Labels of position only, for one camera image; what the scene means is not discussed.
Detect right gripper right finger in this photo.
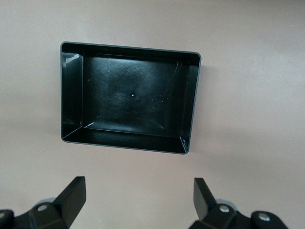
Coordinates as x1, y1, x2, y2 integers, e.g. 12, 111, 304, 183
192, 177, 251, 229

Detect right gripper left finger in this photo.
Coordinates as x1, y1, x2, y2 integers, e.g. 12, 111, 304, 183
28, 176, 86, 229

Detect black plastic box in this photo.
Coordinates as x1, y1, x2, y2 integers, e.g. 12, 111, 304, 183
59, 42, 203, 156

